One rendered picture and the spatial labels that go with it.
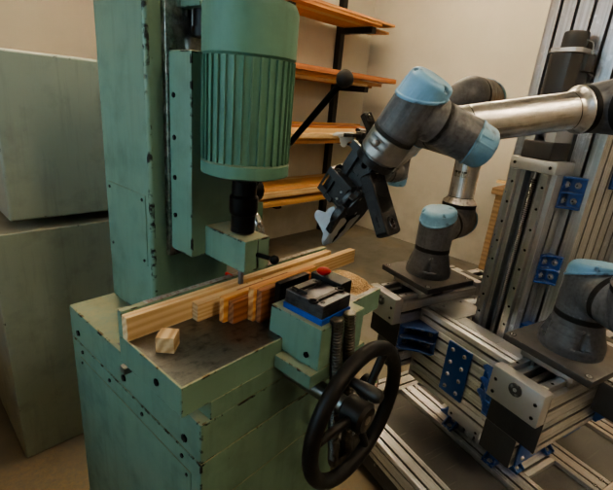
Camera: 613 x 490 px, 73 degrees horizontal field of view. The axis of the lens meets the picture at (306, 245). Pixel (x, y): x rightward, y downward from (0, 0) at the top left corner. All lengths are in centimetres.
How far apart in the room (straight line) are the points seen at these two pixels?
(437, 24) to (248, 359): 401
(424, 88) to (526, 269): 81
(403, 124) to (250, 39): 29
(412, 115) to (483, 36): 361
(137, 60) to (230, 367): 63
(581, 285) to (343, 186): 65
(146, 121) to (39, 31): 214
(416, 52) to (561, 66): 330
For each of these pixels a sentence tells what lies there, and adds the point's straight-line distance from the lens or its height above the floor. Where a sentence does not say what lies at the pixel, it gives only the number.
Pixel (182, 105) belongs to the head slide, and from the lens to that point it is 91.
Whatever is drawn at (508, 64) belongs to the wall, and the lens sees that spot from 415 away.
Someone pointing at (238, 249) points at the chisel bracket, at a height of 105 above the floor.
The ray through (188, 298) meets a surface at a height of 95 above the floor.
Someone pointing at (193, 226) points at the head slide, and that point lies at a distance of 93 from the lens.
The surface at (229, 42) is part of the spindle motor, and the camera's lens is 78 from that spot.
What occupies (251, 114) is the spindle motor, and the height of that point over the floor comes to 132.
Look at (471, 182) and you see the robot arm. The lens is 153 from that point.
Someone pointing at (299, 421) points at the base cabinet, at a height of 64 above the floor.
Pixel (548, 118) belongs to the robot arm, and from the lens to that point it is 96.
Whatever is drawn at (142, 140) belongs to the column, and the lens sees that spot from 97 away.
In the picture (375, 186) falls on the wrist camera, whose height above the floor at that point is 122.
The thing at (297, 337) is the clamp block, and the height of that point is 92.
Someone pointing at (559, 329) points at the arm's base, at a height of 88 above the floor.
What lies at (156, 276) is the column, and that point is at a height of 93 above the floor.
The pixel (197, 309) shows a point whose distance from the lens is 89.
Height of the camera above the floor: 135
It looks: 19 degrees down
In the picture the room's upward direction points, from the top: 5 degrees clockwise
